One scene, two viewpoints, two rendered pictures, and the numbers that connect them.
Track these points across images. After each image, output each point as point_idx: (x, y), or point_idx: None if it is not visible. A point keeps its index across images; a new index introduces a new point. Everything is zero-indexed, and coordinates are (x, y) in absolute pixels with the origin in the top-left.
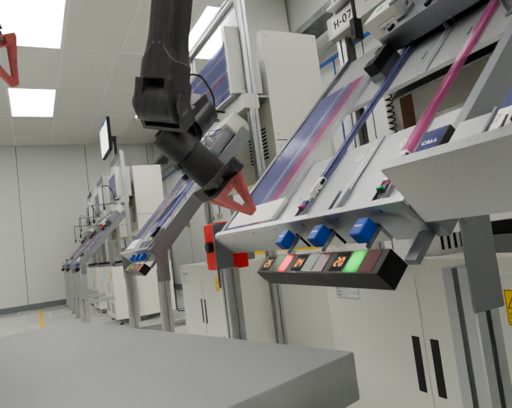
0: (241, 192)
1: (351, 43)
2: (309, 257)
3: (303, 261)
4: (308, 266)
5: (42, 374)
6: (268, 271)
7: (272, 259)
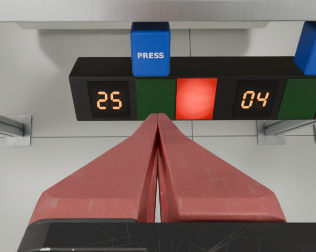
0: (152, 168)
1: None
2: (288, 89)
3: (270, 96)
4: (300, 109)
5: None
6: (135, 119)
7: (118, 89)
